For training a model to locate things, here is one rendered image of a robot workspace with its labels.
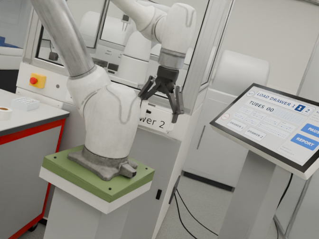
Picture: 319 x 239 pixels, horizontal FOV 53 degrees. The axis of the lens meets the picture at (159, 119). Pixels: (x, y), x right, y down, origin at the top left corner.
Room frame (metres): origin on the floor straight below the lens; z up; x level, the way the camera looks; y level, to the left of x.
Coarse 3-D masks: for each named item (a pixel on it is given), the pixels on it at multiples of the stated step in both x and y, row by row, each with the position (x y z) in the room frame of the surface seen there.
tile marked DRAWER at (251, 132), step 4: (252, 128) 1.34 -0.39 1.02; (244, 132) 1.34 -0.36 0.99; (248, 132) 1.33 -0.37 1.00; (252, 132) 1.32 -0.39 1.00; (256, 132) 1.31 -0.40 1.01; (260, 132) 1.30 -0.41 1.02; (248, 136) 1.31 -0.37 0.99; (252, 136) 1.30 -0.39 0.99; (256, 136) 1.29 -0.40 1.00; (260, 136) 1.28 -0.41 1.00; (264, 136) 1.27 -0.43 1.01; (260, 140) 1.26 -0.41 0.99
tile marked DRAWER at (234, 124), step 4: (232, 120) 1.43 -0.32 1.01; (236, 120) 1.42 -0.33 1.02; (228, 124) 1.42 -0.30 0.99; (232, 124) 1.41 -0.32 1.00; (236, 124) 1.40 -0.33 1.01; (240, 124) 1.39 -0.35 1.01; (244, 124) 1.38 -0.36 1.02; (232, 128) 1.39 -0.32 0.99; (236, 128) 1.38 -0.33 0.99; (240, 128) 1.37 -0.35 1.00; (244, 128) 1.36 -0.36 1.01
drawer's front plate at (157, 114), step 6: (150, 108) 1.66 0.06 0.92; (156, 108) 1.67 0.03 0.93; (150, 114) 1.66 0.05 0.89; (156, 114) 1.66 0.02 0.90; (162, 114) 1.65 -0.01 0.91; (168, 114) 1.65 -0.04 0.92; (156, 120) 1.66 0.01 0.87; (162, 120) 1.65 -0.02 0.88; (168, 120) 1.65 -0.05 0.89; (150, 126) 1.66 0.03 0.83; (156, 126) 1.65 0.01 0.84; (162, 126) 1.65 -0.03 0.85
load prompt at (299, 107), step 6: (258, 96) 1.49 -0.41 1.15; (264, 96) 1.48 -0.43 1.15; (270, 96) 1.46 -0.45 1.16; (276, 96) 1.44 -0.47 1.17; (270, 102) 1.43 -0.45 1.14; (276, 102) 1.41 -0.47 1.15; (282, 102) 1.39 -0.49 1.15; (288, 102) 1.38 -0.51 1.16; (294, 102) 1.36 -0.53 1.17; (288, 108) 1.35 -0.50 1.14; (294, 108) 1.33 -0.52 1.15; (300, 108) 1.32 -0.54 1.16; (306, 108) 1.31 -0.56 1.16; (312, 108) 1.29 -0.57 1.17; (306, 114) 1.28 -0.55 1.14
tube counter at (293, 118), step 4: (268, 108) 1.40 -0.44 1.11; (272, 108) 1.39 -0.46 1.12; (276, 108) 1.38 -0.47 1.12; (268, 112) 1.38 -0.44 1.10; (272, 112) 1.37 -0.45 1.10; (276, 112) 1.36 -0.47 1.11; (280, 112) 1.35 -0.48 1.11; (284, 112) 1.34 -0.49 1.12; (288, 112) 1.33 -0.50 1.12; (276, 116) 1.34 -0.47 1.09; (280, 116) 1.33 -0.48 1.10; (284, 116) 1.32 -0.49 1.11; (288, 116) 1.31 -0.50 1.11; (292, 116) 1.30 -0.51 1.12; (296, 116) 1.29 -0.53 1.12; (300, 116) 1.28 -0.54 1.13; (288, 120) 1.29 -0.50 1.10; (292, 120) 1.28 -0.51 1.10; (296, 120) 1.27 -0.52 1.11; (300, 120) 1.26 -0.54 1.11
